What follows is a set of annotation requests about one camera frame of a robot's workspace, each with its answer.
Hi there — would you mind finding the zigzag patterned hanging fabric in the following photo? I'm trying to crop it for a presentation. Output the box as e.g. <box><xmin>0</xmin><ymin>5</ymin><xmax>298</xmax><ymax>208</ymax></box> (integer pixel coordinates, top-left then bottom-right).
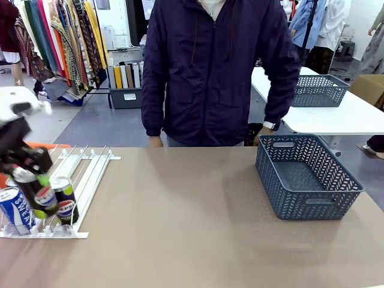
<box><xmin>50</xmin><ymin>11</ymin><xmax>82</xmax><ymax>89</ymax></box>

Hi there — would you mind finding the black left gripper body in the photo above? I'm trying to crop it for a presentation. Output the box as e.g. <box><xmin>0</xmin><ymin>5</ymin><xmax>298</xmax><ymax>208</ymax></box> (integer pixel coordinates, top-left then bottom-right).
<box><xmin>0</xmin><ymin>116</ymin><xmax>53</xmax><ymax>178</ymax></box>

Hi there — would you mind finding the black bag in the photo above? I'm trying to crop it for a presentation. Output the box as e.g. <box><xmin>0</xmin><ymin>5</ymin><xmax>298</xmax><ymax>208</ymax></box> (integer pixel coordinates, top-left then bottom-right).
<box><xmin>245</xmin><ymin>122</ymin><xmax>265</xmax><ymax>147</ymax></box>

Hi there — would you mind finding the bystander's shoe and leg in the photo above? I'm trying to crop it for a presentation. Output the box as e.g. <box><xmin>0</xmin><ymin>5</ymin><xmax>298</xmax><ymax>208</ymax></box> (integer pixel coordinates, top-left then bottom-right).
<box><xmin>362</xmin><ymin>134</ymin><xmax>384</xmax><ymax>160</ymax></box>

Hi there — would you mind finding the person in navy jacket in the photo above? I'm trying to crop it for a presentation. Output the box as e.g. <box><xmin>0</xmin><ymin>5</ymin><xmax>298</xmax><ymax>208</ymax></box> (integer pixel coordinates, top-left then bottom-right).
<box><xmin>140</xmin><ymin>0</ymin><xmax>301</xmax><ymax>148</ymax></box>

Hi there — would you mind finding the white wire can dispenser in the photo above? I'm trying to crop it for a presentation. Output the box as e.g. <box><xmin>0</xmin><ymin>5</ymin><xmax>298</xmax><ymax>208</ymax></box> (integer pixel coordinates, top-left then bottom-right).
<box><xmin>0</xmin><ymin>144</ymin><xmax>122</xmax><ymax>240</ymax></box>

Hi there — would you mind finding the teal hanging fabric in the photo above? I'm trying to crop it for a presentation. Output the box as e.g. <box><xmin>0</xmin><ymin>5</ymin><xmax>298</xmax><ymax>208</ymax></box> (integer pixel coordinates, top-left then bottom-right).
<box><xmin>28</xmin><ymin>0</ymin><xmax>58</xmax><ymax>73</ymax></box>

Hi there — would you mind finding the maroon garment on mannequin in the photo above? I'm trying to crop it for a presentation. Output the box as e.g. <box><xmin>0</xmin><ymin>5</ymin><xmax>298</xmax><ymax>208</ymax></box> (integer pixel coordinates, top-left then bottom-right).
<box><xmin>0</xmin><ymin>0</ymin><xmax>20</xmax><ymax>54</ymax></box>

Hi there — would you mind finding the white shirt on mannequin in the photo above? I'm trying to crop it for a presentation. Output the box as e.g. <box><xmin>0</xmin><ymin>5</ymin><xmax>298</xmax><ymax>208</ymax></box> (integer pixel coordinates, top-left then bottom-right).
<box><xmin>314</xmin><ymin>0</ymin><xmax>352</xmax><ymax>52</ymax></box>

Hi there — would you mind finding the black stand pole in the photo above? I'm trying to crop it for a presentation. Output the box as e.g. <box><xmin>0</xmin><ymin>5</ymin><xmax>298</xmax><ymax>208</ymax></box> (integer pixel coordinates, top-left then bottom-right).
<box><xmin>301</xmin><ymin>0</ymin><xmax>319</xmax><ymax>58</ymax></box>

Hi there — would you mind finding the cardboard box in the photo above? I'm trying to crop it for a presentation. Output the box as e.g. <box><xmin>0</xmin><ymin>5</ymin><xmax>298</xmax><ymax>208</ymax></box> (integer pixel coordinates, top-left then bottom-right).
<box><xmin>349</xmin><ymin>74</ymin><xmax>384</xmax><ymax>109</ymax></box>

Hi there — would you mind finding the blue shirt on mannequin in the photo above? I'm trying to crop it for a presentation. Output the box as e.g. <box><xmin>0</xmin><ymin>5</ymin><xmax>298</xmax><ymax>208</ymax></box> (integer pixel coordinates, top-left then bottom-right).
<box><xmin>289</xmin><ymin>0</ymin><xmax>323</xmax><ymax>50</ymax></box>

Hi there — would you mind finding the black Pepsi can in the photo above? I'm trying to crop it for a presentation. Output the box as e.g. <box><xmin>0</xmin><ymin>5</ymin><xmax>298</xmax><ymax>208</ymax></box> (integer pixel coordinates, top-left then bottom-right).
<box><xmin>12</xmin><ymin>166</ymin><xmax>60</xmax><ymax>219</ymax></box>
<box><xmin>49</xmin><ymin>176</ymin><xmax>80</xmax><ymax>226</ymax></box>

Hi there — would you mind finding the black plastic stool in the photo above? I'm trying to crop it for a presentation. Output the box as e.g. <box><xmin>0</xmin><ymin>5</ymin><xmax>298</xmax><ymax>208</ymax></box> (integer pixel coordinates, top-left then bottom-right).
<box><xmin>338</xmin><ymin>40</ymin><xmax>356</xmax><ymax>62</ymax></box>

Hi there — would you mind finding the grey dress on mannequin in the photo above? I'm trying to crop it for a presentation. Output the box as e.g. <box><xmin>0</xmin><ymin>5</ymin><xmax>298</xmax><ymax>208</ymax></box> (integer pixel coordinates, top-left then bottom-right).
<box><xmin>358</xmin><ymin>5</ymin><xmax>384</xmax><ymax>75</ymax></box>

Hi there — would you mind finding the person's right forearm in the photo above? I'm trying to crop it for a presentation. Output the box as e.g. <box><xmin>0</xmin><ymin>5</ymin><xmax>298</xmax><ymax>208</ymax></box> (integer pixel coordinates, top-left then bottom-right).
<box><xmin>140</xmin><ymin>86</ymin><xmax>167</xmax><ymax>138</ymax></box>

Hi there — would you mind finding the cream hanging fabric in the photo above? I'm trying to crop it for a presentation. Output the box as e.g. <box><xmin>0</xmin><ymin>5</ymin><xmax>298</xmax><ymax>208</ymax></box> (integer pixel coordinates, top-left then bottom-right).
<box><xmin>14</xmin><ymin>0</ymin><xmax>40</xmax><ymax>53</ymax></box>

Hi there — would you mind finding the blue-grey woven plastic basket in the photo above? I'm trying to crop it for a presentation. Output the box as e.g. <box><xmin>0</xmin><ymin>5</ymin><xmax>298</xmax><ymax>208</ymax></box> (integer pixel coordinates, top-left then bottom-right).
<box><xmin>290</xmin><ymin>74</ymin><xmax>351</xmax><ymax>109</ymax></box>

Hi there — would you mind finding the white folding table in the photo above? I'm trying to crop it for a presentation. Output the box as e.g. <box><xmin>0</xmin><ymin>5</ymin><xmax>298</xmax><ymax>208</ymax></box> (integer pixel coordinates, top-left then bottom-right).
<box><xmin>251</xmin><ymin>66</ymin><xmax>384</xmax><ymax>136</ymax></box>

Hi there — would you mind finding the person's left hand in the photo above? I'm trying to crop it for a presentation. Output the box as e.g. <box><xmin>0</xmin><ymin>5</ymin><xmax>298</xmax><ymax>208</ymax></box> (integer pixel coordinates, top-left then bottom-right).
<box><xmin>253</xmin><ymin>127</ymin><xmax>273</xmax><ymax>147</ymax></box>

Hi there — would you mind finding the pink hanging fabric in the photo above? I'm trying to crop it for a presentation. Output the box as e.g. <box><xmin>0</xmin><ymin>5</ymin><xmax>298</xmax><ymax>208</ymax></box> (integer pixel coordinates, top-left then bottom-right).
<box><xmin>36</xmin><ymin>0</ymin><xmax>66</xmax><ymax>78</ymax></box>

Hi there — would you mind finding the yellow hanging fabric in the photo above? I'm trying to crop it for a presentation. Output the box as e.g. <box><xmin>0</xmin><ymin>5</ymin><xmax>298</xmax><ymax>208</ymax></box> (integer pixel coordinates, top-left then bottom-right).
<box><xmin>84</xmin><ymin>1</ymin><xmax>109</xmax><ymax>70</ymax></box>

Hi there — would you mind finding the brown patterned hanging fabric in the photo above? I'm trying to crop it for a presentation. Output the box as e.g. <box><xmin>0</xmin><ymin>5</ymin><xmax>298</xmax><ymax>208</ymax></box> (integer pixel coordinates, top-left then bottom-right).
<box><xmin>71</xmin><ymin>0</ymin><xmax>102</xmax><ymax>86</ymax></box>

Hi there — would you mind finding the person's left forearm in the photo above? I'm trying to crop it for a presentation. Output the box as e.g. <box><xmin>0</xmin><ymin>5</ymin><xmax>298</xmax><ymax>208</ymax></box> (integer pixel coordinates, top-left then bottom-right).
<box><xmin>263</xmin><ymin>77</ymin><xmax>301</xmax><ymax>131</ymax></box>

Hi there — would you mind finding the orange hanging fabric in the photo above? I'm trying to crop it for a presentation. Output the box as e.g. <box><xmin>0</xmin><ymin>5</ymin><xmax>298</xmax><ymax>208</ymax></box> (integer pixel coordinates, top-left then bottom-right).
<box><xmin>53</xmin><ymin>28</ymin><xmax>73</xmax><ymax>87</ymax></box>

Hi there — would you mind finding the light grey fabric roll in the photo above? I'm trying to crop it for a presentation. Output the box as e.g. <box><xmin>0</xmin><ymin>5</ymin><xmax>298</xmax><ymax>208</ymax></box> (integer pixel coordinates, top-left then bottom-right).
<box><xmin>133</xmin><ymin>63</ymin><xmax>142</xmax><ymax>89</ymax></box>

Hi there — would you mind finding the blue-grey basket with label sticker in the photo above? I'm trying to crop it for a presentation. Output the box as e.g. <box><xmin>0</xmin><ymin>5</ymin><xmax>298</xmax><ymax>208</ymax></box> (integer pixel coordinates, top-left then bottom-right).
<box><xmin>255</xmin><ymin>133</ymin><xmax>365</xmax><ymax>221</ymax></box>

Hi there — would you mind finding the white air purifier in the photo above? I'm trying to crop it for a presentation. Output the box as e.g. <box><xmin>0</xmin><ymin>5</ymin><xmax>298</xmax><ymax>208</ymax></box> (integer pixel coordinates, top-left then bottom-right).
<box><xmin>100</xmin><ymin>25</ymin><xmax>117</xmax><ymax>51</ymax></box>

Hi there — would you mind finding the grey storage bin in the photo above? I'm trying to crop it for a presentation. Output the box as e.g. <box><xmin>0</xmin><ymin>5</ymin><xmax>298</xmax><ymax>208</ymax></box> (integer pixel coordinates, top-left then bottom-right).
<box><xmin>108</xmin><ymin>86</ymin><xmax>143</xmax><ymax>110</ymax></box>

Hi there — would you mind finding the brown fabric roll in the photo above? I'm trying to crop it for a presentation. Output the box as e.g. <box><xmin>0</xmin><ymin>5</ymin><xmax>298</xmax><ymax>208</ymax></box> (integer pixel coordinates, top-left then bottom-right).
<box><xmin>125</xmin><ymin>64</ymin><xmax>134</xmax><ymax>89</ymax></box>

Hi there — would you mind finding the grey cloth pile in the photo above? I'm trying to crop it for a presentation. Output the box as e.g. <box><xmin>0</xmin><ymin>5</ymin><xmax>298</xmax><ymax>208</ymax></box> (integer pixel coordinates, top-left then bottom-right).
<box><xmin>43</xmin><ymin>78</ymin><xmax>88</xmax><ymax>106</ymax></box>

